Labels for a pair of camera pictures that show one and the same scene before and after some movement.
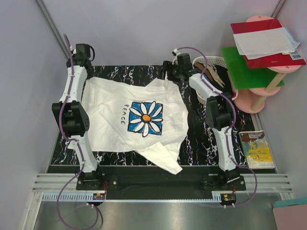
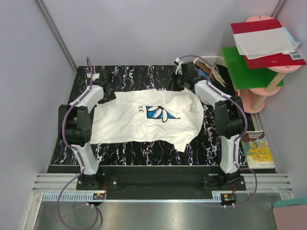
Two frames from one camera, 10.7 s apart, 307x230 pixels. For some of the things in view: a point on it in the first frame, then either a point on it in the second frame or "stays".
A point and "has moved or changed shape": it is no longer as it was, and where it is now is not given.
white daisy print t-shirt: [150, 117] has moved or changed shape
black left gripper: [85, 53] → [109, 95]
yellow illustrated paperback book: [256, 150] stays
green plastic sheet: [246, 78] stays
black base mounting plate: [223, 182] stays
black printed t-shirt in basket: [223, 73] stays
